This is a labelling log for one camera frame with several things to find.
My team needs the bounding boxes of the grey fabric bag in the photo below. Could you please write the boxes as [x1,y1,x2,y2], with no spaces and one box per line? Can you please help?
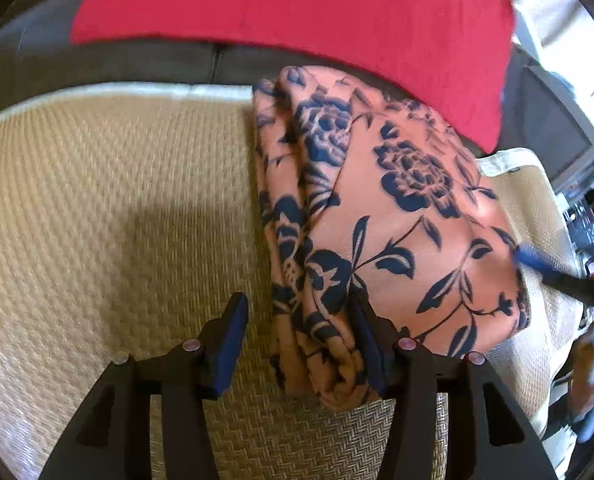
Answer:
[500,42,594,196]

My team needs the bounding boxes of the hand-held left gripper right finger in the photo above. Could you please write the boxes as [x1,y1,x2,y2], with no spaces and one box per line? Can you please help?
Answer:
[349,295,558,480]

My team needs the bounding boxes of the red cloth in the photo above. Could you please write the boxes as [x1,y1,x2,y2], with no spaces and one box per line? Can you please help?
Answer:
[69,0,517,155]

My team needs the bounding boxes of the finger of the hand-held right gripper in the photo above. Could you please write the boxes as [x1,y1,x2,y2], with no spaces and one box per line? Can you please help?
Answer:
[514,245,594,302]

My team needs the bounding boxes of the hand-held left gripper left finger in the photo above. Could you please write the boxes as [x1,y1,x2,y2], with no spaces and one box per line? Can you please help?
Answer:
[42,291,250,480]

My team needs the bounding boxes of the dark grey sofa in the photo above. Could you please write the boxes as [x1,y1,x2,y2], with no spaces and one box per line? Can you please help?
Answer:
[0,0,509,157]

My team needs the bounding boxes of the orange floral garment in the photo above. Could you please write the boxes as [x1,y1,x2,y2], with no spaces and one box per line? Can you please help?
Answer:
[251,64,533,412]

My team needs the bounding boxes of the beige woven mat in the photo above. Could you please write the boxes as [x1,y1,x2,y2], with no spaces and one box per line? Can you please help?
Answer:
[0,82,587,480]

